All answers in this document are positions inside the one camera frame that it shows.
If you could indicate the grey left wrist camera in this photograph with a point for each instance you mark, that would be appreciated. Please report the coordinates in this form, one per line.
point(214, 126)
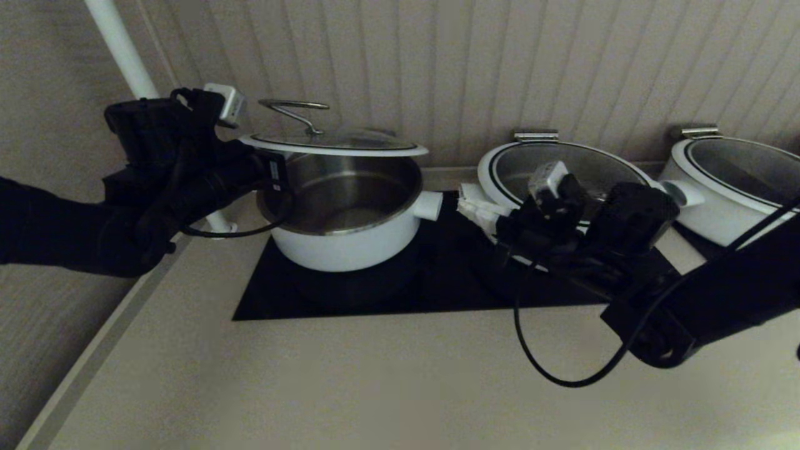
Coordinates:
point(225, 105)

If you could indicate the glass lid with white rim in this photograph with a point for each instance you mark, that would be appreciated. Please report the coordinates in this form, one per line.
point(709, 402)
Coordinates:
point(600, 165)
point(744, 169)
point(337, 142)

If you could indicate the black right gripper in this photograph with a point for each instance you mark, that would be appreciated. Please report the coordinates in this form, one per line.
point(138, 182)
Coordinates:
point(544, 231)

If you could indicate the white support pole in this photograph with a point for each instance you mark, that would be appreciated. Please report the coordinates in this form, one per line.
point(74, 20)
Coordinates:
point(119, 44)

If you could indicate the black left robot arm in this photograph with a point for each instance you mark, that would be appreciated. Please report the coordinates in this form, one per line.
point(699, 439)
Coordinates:
point(62, 225)

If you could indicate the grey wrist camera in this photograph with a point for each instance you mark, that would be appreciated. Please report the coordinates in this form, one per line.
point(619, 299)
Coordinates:
point(549, 180)
point(225, 105)

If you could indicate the white pot with steel insert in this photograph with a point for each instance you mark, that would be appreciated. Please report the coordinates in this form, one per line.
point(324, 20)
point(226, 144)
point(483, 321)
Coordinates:
point(706, 219)
point(344, 250)
point(470, 191)

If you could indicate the large black induction cooktop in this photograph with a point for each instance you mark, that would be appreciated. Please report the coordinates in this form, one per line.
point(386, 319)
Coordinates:
point(437, 281)

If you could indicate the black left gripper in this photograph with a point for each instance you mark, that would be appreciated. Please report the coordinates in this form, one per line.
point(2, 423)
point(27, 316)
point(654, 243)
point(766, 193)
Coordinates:
point(231, 175)

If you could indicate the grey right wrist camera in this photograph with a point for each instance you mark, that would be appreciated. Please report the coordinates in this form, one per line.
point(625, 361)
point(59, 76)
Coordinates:
point(549, 180)

